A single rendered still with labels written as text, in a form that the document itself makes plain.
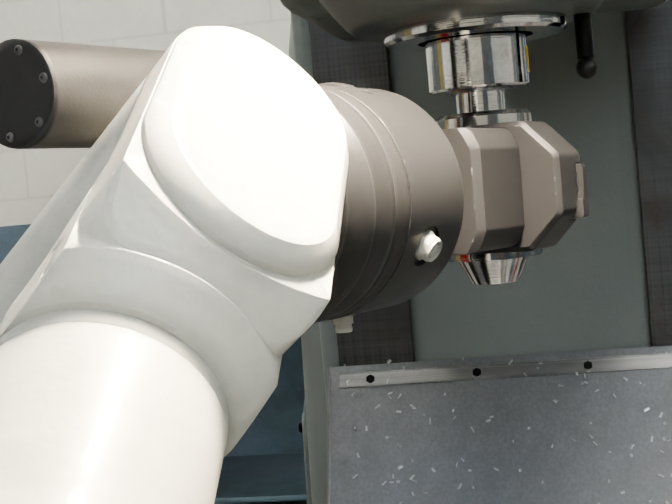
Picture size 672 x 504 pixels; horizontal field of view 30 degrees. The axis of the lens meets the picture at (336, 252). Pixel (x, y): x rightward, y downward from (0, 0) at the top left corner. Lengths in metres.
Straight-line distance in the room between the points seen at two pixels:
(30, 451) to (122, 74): 0.18
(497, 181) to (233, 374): 0.22
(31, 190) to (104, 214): 4.94
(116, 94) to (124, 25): 4.72
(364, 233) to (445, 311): 0.56
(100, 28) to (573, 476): 4.36
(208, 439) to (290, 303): 0.04
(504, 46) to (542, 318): 0.43
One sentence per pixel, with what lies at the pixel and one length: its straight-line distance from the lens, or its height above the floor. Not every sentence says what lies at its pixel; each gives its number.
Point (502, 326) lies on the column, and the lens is 0.98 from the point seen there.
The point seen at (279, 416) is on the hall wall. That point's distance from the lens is 5.01.
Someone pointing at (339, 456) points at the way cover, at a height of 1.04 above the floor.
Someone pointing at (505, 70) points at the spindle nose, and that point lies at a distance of 0.58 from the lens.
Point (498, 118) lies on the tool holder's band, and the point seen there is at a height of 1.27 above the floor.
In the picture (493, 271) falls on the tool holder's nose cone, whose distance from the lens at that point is 0.59.
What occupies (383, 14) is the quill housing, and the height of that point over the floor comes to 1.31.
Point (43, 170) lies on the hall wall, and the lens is 5.23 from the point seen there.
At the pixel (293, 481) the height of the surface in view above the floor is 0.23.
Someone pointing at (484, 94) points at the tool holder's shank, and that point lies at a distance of 0.59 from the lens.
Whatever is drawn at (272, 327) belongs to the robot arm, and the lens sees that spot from 0.32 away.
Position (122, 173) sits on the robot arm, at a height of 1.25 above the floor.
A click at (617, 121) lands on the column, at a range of 0.97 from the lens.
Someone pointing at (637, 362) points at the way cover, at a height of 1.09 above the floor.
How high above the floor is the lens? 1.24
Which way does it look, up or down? 3 degrees down
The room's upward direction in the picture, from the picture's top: 5 degrees counter-clockwise
